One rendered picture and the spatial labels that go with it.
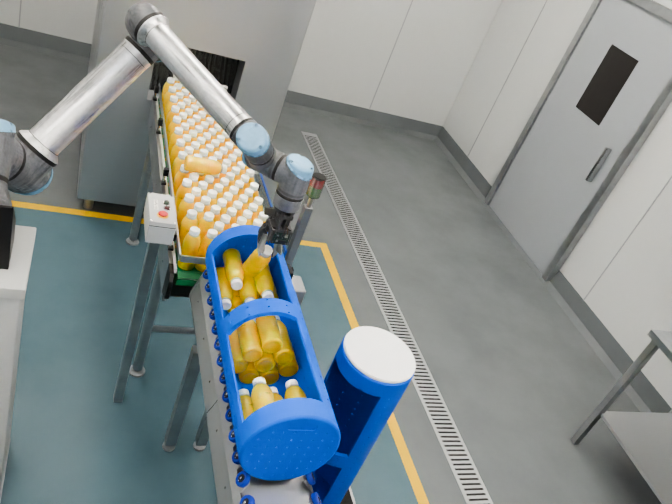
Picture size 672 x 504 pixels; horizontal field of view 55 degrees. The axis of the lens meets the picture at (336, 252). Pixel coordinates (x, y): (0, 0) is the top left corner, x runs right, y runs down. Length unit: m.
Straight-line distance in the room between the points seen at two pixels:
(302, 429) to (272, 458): 0.13
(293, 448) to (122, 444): 1.42
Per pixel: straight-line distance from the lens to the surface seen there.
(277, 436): 1.78
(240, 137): 1.88
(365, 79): 7.03
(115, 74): 2.25
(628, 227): 5.29
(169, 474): 3.07
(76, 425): 3.18
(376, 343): 2.38
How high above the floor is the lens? 2.48
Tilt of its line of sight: 32 degrees down
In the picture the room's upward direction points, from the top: 23 degrees clockwise
